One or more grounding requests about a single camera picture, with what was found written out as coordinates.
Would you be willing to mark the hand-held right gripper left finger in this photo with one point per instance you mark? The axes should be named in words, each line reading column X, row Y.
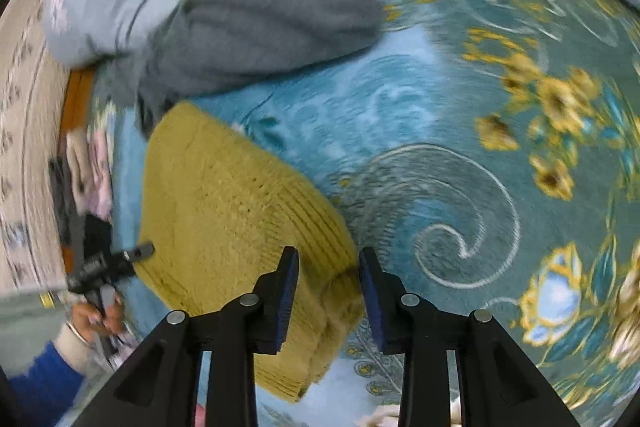
column 286, row 302

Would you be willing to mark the pink and white cloth pile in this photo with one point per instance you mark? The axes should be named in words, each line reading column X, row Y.
column 92, row 172

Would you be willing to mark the wooden bed frame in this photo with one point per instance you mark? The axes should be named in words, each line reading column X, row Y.
column 75, row 102

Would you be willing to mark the teal floral blanket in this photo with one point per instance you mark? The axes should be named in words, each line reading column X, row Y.
column 450, row 147

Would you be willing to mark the yellow knitted sweater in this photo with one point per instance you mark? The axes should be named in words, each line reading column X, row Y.
column 225, row 207

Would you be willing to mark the person's left forearm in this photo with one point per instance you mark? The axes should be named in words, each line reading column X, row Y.
column 50, row 372

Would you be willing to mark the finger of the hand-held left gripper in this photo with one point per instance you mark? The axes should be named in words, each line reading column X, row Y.
column 137, row 252

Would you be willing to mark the grey fleece garment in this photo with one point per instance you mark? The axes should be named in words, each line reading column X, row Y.
column 260, row 17

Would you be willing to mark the person's left hand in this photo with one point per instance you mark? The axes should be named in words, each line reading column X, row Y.
column 95, row 319

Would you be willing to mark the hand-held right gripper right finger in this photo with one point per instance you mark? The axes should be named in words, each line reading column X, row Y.
column 371, row 302

